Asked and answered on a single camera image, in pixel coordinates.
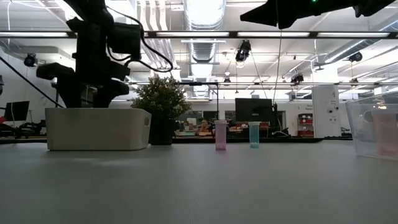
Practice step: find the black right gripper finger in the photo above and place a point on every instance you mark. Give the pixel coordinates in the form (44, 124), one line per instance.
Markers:
(267, 15)

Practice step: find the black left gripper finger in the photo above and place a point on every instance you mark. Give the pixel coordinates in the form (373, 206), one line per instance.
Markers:
(101, 98)
(72, 95)

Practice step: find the blue medicine bottle white cap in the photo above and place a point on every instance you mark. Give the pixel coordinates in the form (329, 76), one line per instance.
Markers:
(254, 137)

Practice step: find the pink medicine bottle white cap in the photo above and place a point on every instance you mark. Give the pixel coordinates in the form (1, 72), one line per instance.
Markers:
(385, 137)
(220, 137)

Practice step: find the white plastic bin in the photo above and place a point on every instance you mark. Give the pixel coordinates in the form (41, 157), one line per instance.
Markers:
(93, 130)

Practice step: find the clear plastic bin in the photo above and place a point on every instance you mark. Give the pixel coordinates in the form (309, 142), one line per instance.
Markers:
(357, 146)

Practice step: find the black hanging spotlight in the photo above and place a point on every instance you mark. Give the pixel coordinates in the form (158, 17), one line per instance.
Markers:
(355, 56)
(243, 51)
(297, 77)
(30, 60)

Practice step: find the small black monitor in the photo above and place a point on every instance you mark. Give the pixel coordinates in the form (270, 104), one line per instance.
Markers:
(17, 110)

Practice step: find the potted artificial flowering plant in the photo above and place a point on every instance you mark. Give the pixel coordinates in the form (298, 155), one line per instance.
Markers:
(161, 99)

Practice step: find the person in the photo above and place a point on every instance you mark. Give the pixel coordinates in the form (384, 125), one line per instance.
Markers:
(204, 126)

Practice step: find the shelf with red bins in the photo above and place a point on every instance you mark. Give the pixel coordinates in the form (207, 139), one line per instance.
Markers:
(305, 132)

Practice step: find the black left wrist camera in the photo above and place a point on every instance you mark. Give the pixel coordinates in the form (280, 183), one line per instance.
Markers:
(126, 40)

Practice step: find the silver ventilation duct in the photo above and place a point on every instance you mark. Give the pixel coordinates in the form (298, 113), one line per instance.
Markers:
(203, 15)

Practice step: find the slanted silver duct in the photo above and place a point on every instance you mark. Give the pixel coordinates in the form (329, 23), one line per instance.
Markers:
(348, 49)

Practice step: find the black horizontal rail frame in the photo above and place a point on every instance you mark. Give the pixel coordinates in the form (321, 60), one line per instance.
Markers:
(280, 83)

